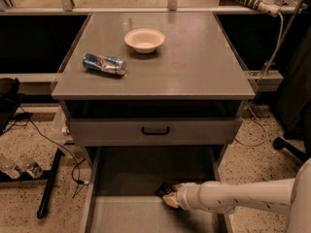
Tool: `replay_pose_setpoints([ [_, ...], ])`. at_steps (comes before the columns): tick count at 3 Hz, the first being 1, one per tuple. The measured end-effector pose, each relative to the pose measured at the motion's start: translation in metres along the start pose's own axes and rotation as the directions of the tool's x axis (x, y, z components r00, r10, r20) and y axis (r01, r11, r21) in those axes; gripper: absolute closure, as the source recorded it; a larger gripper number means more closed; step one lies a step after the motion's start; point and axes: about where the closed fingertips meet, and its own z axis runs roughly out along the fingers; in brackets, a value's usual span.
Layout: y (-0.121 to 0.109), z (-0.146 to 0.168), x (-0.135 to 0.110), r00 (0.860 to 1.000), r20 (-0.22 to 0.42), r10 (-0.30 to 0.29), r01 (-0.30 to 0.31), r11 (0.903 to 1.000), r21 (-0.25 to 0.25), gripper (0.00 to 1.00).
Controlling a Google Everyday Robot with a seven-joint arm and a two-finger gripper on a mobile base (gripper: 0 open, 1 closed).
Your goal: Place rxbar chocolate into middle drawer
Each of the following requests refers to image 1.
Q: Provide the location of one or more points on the clear water bottle right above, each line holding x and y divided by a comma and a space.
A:
31, 167

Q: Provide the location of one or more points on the blue silver energy drink can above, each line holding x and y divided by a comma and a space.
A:
105, 64

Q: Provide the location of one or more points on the clear water bottle left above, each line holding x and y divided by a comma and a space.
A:
9, 167

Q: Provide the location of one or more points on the clear water bottle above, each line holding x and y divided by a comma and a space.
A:
31, 167
9, 167

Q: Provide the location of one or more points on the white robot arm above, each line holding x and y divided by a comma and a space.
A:
291, 197

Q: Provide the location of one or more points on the grey drawer cabinet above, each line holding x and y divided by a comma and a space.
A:
193, 74

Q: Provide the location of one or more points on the black drawer handle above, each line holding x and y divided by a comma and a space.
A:
155, 132

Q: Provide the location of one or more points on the black chair at left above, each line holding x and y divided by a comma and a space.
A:
9, 100

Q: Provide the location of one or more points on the black rxbar chocolate bar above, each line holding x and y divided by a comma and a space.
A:
164, 189

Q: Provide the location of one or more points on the black office chair base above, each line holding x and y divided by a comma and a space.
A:
280, 143

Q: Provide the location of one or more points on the closed upper grey drawer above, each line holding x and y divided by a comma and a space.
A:
127, 132

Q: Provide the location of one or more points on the white power strip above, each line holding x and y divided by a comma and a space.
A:
264, 6

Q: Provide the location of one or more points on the open grey lower drawer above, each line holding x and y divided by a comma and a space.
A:
121, 196

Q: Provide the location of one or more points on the white ceramic bowl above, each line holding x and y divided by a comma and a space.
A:
144, 40

